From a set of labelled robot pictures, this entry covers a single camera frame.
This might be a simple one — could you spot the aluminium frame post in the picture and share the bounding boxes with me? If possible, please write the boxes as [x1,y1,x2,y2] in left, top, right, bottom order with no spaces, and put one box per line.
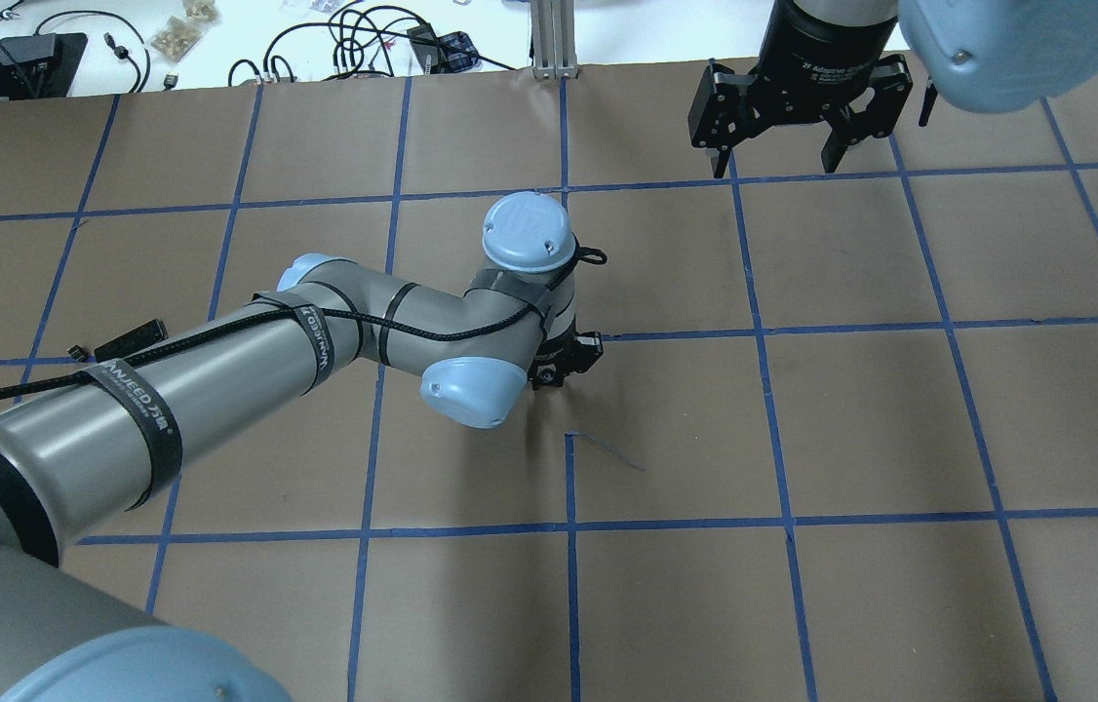
[527,0,579,80]

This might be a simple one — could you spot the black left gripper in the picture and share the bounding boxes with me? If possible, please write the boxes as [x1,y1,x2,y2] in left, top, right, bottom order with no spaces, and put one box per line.
[528,326,604,391]

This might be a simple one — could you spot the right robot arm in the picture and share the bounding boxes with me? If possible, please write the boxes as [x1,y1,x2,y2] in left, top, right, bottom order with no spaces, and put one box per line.
[687,1,1098,178]

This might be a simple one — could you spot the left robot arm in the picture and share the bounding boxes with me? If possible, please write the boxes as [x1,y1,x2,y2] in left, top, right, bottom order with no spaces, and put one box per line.
[0,191,607,701]

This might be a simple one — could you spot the black brake pad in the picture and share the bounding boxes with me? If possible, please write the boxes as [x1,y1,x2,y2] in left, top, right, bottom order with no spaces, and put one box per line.
[93,317,169,363]

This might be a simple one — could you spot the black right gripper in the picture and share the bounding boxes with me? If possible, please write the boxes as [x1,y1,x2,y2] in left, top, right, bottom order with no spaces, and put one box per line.
[687,55,912,178]

